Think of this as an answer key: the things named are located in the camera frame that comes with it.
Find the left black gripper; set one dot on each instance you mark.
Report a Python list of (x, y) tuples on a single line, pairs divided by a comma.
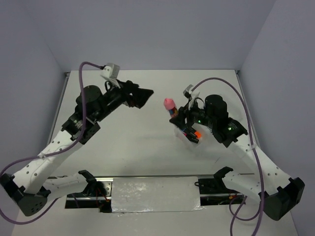
[(140, 96)]

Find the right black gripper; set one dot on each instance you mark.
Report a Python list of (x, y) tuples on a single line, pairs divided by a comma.
[(184, 111)]

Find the pink lid small bottle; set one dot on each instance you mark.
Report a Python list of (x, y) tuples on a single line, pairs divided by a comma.
[(170, 106)]

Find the orange cap highlighter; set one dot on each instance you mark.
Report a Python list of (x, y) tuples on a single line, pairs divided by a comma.
[(195, 136)]

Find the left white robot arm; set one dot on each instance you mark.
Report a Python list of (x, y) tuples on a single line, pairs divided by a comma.
[(32, 187)]

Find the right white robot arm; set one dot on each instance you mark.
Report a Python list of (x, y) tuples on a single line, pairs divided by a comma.
[(278, 192)]

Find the translucent white compartment tray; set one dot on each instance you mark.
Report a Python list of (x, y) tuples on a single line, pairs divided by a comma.
[(192, 145)]

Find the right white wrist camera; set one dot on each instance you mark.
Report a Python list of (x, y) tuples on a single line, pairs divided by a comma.
[(191, 94)]

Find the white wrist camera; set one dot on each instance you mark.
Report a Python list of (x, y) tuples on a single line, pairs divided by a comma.
[(110, 73), (191, 94)]

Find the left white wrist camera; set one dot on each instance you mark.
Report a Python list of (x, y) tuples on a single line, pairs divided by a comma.
[(110, 73)]

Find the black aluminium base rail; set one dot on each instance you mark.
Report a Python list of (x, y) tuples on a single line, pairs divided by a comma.
[(210, 194)]

